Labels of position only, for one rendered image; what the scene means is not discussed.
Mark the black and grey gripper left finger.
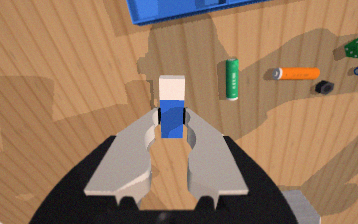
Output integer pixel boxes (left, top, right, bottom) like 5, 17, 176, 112
28, 107, 161, 224

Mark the blue rack of bins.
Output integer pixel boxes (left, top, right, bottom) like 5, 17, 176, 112
126, 0, 271, 26

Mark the white and blue eraser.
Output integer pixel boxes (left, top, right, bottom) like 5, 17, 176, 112
159, 75, 185, 138

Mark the green battery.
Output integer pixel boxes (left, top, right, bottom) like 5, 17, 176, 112
225, 59, 239, 101

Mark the orange aa battery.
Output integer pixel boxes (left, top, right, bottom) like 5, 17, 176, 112
272, 68, 320, 80

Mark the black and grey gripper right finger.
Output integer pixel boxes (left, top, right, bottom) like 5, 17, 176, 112
183, 107, 299, 224

